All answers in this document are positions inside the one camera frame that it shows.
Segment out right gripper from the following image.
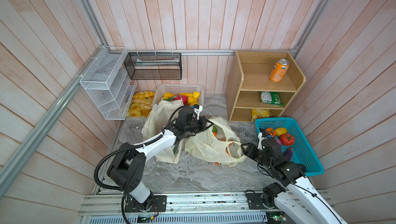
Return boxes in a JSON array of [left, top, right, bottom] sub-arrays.
[[240, 141, 271, 169]]

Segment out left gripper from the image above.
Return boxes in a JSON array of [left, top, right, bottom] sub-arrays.
[[184, 116, 214, 133]]

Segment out toy carrot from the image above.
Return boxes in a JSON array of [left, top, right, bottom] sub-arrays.
[[212, 125, 218, 137]]

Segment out yellow plastic grocery bag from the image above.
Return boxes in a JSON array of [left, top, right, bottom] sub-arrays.
[[185, 117, 247, 167]]

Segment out orange toy pumpkin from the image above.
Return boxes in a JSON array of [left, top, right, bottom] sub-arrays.
[[265, 128, 276, 138]]

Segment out cream canvas tote bag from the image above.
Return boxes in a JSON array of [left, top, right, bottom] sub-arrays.
[[142, 100, 184, 164]]

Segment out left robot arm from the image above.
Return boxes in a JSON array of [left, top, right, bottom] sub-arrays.
[[93, 104, 213, 210]]

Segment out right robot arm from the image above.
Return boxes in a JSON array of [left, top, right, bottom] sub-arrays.
[[241, 136, 346, 224]]

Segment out purple toy onion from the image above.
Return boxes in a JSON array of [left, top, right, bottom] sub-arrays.
[[275, 138, 282, 145]]

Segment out yellow toy lemon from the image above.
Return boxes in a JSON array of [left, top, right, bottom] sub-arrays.
[[192, 92, 201, 99]]

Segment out yellow toy pepper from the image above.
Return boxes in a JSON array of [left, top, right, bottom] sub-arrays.
[[275, 127, 288, 137]]

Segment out yellow chips packet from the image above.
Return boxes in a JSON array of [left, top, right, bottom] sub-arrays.
[[251, 108, 271, 121]]

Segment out red toy dragon fruit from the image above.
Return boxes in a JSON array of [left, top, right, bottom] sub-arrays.
[[167, 95, 188, 105]]

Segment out red toy tomato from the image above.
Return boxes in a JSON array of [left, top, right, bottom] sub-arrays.
[[279, 133, 295, 146]]

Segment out purple toy eggplant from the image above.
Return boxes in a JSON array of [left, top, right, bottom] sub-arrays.
[[283, 147, 293, 161]]

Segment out green snack packet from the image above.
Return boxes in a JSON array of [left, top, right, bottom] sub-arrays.
[[260, 92, 284, 107]]

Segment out yellow toy fruit left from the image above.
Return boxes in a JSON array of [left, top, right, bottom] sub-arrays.
[[164, 93, 175, 98]]

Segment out teal plastic basket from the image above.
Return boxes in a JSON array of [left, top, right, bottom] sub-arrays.
[[255, 117, 324, 177]]

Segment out white plastic fruit basket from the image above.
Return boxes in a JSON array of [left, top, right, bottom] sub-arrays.
[[152, 84, 204, 106]]

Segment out wooden shelf unit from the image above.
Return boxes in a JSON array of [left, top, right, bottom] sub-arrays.
[[225, 50, 306, 122]]

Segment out yellow bread tray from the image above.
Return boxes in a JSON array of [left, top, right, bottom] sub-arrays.
[[126, 91, 155, 117]]

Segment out orange soda can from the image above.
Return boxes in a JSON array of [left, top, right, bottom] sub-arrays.
[[269, 59, 289, 83]]

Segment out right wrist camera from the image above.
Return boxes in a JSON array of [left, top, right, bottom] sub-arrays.
[[258, 132, 266, 150]]

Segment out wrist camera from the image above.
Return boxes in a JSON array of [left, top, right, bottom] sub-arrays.
[[258, 132, 266, 150], [191, 103, 203, 120]]

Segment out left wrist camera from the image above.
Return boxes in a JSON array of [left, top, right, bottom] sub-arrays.
[[191, 103, 203, 120]]

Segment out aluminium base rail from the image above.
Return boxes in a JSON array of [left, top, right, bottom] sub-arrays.
[[78, 192, 281, 224]]

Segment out black wire mesh basket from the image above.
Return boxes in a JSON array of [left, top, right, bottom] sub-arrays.
[[124, 52, 183, 80]]

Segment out white wire mesh shelf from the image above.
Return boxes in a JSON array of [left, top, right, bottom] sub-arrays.
[[80, 46, 137, 120]]

